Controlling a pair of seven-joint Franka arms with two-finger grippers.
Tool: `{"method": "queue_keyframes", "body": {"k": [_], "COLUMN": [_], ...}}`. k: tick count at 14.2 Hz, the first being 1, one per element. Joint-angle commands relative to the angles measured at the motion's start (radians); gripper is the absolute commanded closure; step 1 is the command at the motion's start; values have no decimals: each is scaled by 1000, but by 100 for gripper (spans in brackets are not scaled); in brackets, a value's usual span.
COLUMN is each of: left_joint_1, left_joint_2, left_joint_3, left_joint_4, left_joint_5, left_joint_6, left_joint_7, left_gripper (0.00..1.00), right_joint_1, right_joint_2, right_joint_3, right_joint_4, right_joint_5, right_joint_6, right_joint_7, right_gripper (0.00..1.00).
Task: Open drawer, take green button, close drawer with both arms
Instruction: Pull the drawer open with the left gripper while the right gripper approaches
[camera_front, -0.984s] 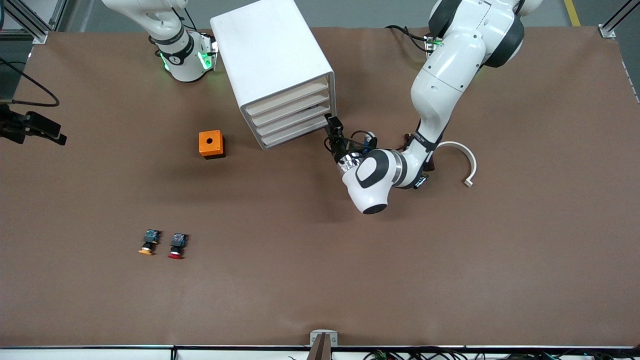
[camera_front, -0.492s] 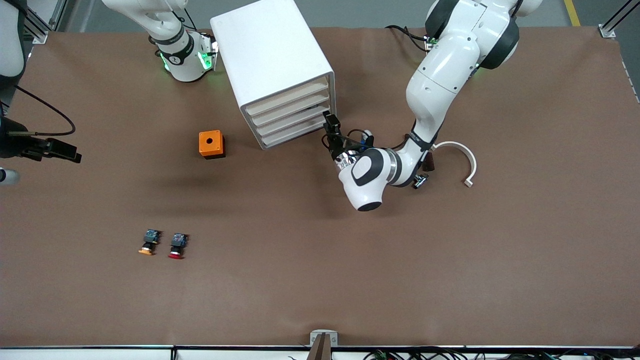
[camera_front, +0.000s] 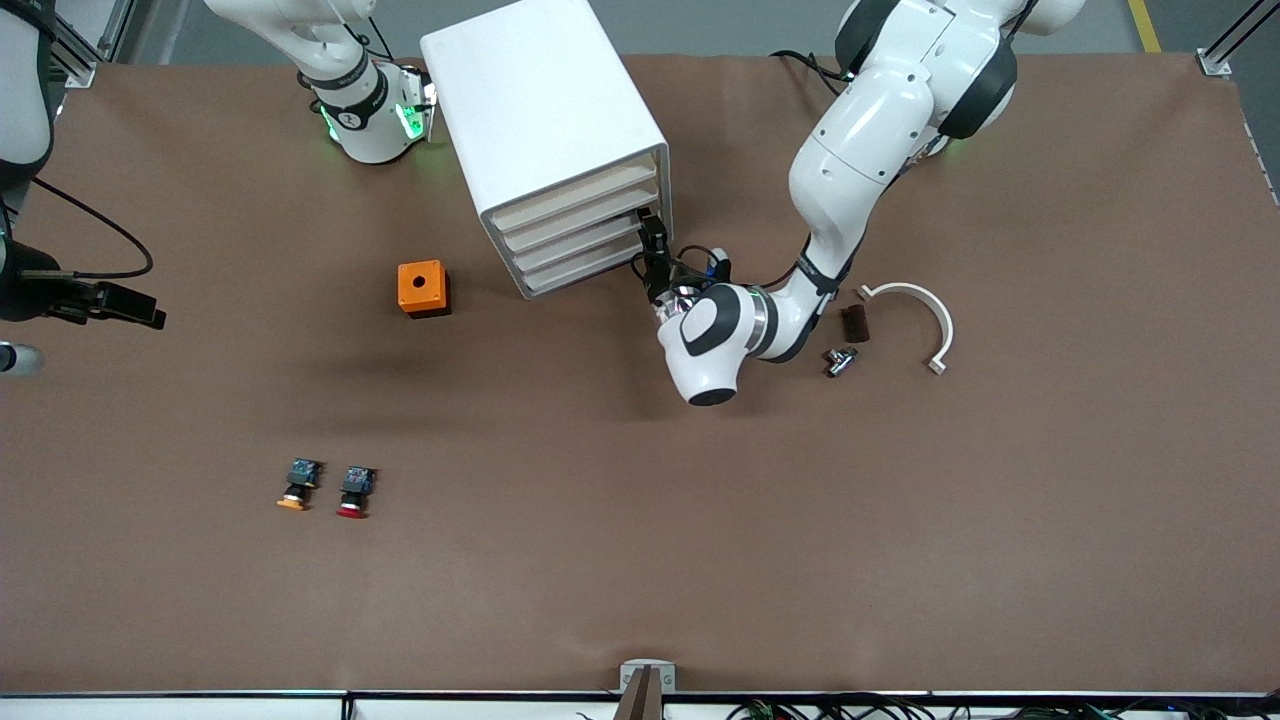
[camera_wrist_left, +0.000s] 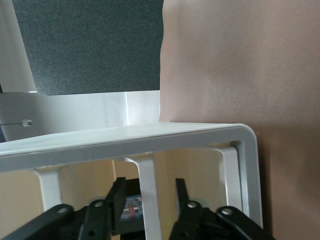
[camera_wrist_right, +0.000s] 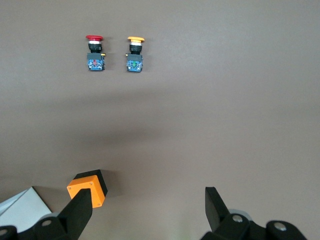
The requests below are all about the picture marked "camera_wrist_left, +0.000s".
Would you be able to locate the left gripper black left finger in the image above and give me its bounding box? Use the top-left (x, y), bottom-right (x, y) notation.
top-left (4, 177), bottom-right (127, 240)

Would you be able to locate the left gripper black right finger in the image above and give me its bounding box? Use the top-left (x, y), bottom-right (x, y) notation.
top-left (169, 178), bottom-right (276, 240)

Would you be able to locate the green push button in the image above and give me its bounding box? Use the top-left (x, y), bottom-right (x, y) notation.
top-left (119, 194), bottom-right (145, 229)

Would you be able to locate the white plastic divided tray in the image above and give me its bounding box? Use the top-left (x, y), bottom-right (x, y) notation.
top-left (0, 122), bottom-right (265, 235)

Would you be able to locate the small white round fixture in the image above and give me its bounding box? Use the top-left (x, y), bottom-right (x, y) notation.
top-left (0, 119), bottom-right (33, 128)

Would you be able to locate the brown table cover mat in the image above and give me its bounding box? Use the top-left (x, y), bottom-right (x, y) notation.
top-left (158, 0), bottom-right (320, 240)

